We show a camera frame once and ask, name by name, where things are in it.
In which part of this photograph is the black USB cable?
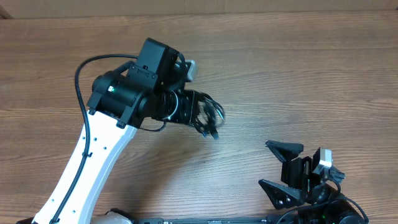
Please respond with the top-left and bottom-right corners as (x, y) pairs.
(191, 91), (226, 140)

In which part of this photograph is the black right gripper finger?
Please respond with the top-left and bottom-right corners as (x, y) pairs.
(258, 179), (303, 210)
(265, 140), (303, 163)

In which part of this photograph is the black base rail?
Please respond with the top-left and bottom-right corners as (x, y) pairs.
(131, 215), (281, 224)

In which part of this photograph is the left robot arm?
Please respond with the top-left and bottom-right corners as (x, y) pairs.
(27, 38), (198, 223)

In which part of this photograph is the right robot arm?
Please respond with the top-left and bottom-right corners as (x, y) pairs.
(259, 140), (369, 224)

